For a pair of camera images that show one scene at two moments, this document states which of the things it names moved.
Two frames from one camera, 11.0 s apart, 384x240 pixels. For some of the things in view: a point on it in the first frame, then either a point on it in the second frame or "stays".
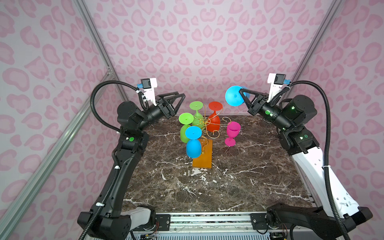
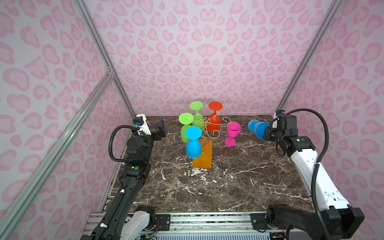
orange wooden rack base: [205, 159] stays
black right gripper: [254, 106] → [266, 136]
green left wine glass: [185, 119] stays
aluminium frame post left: [84, 10] stays
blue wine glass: [233, 96] → [258, 127]
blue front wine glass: [193, 146] stays
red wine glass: [213, 122] stays
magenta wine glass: [233, 129] stays
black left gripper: [167, 111] → [157, 137]
